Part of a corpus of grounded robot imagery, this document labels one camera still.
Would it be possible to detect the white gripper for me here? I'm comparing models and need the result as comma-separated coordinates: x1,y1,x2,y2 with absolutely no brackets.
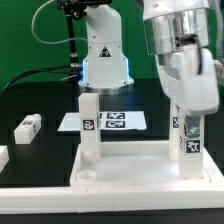
156,45,220,138

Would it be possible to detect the black camera pole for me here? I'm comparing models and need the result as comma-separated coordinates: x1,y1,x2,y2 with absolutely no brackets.
56,0,113,71

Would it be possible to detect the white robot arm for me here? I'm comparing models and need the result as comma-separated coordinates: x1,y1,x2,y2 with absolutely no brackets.
81,0,219,139

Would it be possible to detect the fiducial marker sheet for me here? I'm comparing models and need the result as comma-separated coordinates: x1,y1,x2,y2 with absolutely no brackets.
58,111,147,132

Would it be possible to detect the white block at left edge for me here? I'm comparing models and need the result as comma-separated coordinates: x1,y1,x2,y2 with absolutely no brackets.
0,146,9,173

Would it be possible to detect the white desk top tray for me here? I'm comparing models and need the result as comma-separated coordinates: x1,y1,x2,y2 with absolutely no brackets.
69,139,224,192

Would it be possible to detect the grey cable loop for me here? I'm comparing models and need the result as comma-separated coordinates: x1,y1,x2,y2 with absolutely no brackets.
31,0,89,46

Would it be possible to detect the black cable bundle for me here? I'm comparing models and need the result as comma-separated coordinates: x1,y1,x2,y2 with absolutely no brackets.
1,65,83,93

